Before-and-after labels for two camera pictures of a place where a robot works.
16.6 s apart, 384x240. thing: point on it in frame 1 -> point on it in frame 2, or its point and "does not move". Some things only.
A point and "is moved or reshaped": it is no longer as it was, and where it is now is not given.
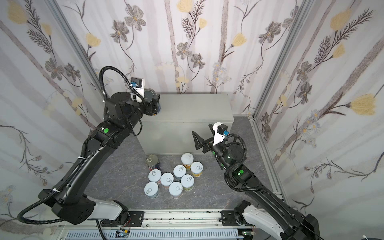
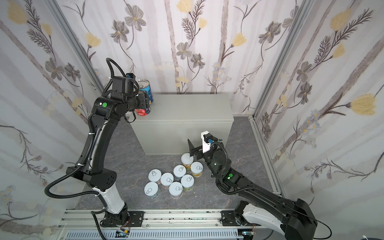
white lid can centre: (166, 179) does not move
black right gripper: (207, 145) -> (198, 150)
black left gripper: (152, 103) -> (144, 101)
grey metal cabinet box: (170, 131) does not move
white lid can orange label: (187, 159) does not move
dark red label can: (152, 162) is moved or reshaped
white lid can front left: (151, 189) does not move
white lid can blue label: (179, 171) does not move
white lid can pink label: (155, 175) does not move
